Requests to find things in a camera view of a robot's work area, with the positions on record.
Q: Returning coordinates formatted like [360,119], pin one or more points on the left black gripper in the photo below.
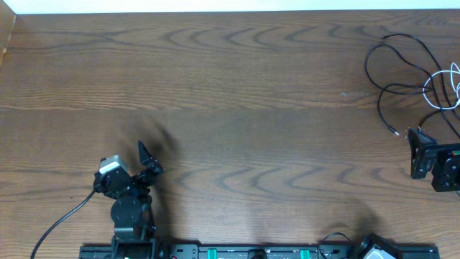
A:
[150,162]

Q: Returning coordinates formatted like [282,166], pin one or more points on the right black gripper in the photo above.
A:
[449,157]

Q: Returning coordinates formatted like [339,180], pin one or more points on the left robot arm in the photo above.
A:
[131,212]

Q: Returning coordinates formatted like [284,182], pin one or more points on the wooden side board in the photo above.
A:
[7,22]

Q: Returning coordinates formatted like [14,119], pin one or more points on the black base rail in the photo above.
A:
[162,250]

